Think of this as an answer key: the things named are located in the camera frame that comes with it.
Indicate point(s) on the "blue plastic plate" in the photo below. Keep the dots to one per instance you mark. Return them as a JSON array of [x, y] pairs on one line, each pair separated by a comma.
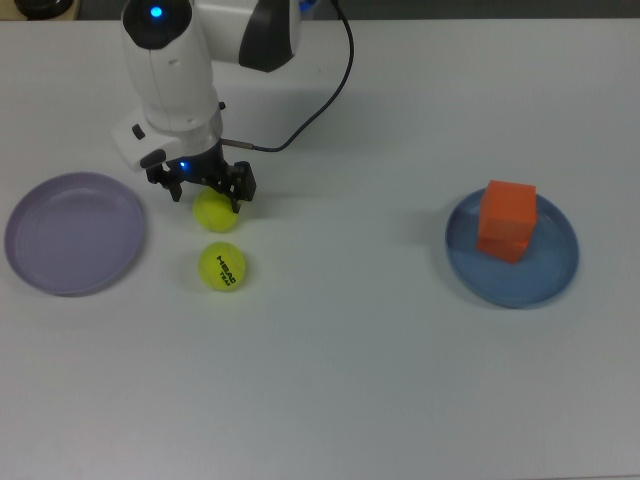
[[525, 285]]

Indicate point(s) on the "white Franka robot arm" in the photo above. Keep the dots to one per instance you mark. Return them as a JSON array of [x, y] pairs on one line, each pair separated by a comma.
[[170, 75]]

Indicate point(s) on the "orange foam cube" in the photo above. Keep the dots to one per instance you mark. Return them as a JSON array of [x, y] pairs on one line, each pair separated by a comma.
[[507, 210], [500, 251]]

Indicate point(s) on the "purple plastic plate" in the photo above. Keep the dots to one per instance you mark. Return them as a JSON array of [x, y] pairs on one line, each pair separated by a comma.
[[75, 235]]

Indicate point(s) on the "black round object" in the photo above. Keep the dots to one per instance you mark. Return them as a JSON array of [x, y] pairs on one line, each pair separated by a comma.
[[42, 7]]

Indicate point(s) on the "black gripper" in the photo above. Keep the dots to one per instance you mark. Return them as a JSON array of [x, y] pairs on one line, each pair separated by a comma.
[[205, 170]]

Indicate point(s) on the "yellow tennis ball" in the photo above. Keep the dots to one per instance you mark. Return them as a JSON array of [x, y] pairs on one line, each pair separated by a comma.
[[215, 217], [212, 260]]

